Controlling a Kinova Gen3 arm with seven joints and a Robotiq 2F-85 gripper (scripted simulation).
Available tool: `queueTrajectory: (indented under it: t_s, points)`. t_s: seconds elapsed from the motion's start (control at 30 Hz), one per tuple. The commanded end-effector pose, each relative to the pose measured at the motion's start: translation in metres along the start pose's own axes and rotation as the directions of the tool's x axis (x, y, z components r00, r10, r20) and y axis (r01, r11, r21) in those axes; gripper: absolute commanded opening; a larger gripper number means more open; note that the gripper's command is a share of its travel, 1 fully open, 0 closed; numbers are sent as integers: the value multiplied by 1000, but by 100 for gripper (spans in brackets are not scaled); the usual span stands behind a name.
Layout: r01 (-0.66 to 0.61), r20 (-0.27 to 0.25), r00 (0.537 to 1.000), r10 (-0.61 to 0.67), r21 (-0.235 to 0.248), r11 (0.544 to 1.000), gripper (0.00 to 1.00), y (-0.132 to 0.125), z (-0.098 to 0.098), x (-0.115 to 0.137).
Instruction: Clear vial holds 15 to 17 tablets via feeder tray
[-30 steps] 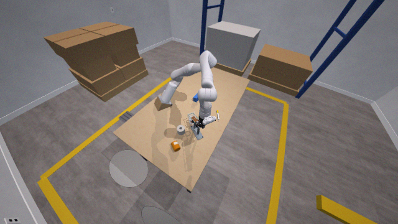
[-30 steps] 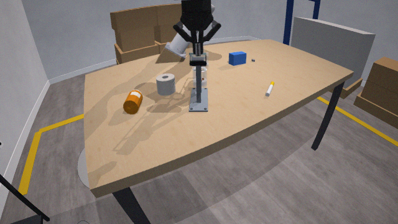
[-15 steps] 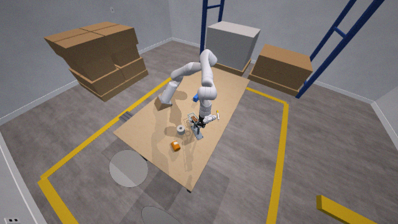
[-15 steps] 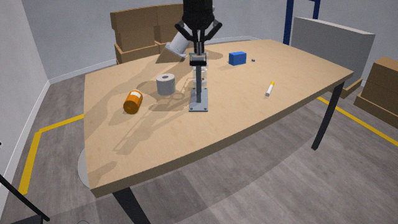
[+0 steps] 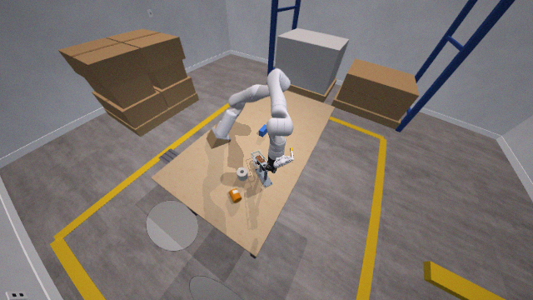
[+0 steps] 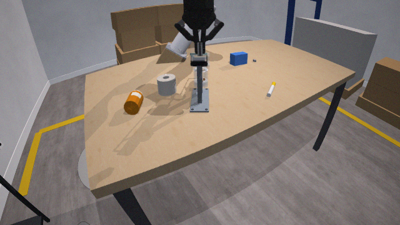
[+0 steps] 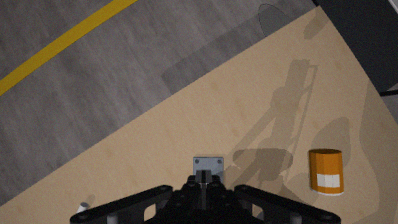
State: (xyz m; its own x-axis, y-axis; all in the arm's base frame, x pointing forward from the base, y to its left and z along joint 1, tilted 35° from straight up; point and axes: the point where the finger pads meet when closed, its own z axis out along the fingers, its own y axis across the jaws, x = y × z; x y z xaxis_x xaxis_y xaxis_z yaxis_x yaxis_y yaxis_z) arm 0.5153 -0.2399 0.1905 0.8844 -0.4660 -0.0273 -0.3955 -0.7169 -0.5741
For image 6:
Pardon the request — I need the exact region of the clear glass vial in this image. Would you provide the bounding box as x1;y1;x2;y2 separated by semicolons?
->
194;70;208;88

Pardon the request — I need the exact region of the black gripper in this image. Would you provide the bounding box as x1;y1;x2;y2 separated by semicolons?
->
174;0;224;56

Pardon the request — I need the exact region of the blue rectangular block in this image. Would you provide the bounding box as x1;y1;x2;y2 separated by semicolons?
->
230;52;248;66

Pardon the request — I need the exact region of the orange pill bottle with white label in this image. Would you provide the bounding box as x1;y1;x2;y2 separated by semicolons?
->
124;90;144;115

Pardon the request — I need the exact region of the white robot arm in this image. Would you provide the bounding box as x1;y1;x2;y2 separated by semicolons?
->
170;23;193;54

